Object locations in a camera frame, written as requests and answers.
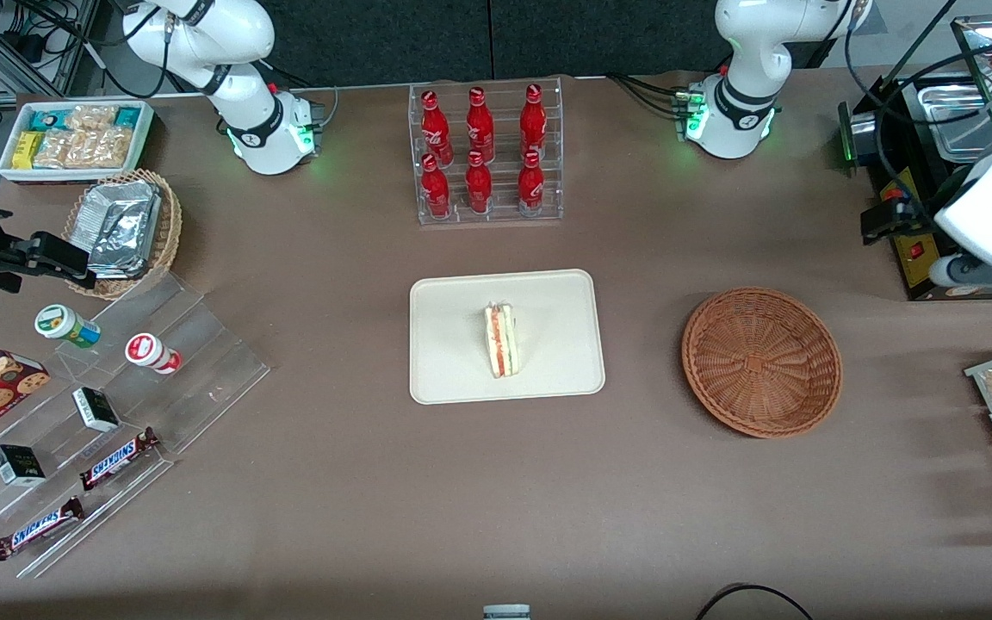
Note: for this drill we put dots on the green label yogurt cup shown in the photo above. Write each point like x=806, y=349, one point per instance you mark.
x=61, y=324

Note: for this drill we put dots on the silver foil packet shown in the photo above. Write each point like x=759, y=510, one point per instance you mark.
x=121, y=237
x=130, y=194

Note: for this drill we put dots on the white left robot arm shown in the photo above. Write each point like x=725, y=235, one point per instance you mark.
x=741, y=103

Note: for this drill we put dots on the yellow snack packet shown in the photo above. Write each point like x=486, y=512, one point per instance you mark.
x=27, y=149

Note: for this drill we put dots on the light tan wicker basket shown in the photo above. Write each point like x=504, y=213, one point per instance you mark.
x=167, y=232

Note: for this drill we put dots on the glass food display case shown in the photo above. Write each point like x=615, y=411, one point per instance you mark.
x=987, y=60

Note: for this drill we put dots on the triangle sandwich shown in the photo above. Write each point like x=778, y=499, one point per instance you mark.
x=502, y=340

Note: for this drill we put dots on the clear bag of nuts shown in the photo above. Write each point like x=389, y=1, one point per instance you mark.
x=55, y=151
x=91, y=117
x=108, y=146

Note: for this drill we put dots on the teal snack packet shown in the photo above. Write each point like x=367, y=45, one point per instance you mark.
x=48, y=120
x=127, y=115

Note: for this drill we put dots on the stainless steel pan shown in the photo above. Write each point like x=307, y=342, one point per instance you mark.
x=952, y=120

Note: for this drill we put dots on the clear acrylic stepped display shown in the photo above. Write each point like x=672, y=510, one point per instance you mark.
x=195, y=362

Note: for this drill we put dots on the red label yogurt cup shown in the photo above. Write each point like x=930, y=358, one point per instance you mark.
x=148, y=351

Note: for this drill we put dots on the black food warmer machine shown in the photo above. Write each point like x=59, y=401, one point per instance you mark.
x=914, y=271

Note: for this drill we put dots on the aluminium frame shelf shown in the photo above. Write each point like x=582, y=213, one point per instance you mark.
x=40, y=43

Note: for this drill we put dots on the small black carton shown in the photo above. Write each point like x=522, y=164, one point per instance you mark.
x=96, y=410
x=18, y=465

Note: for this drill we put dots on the grey white cap object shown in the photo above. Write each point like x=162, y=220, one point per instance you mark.
x=506, y=612

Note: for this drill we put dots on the clear acrylic bottle rack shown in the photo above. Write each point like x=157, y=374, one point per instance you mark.
x=505, y=138

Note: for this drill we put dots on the brown wicker basket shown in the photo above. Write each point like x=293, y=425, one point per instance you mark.
x=763, y=362

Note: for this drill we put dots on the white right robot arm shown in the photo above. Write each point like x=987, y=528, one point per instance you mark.
x=251, y=129

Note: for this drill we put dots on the red cola bottle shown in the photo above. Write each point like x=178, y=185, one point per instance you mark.
x=436, y=189
x=531, y=185
x=479, y=187
x=436, y=127
x=480, y=125
x=533, y=120

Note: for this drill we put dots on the white rectangular snack bin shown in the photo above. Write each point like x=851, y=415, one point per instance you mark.
x=7, y=168

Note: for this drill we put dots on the snickers chocolate bar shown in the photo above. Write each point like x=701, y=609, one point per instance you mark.
x=117, y=459
x=38, y=528

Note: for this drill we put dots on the cream plastic tray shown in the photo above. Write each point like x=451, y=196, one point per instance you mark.
x=444, y=336

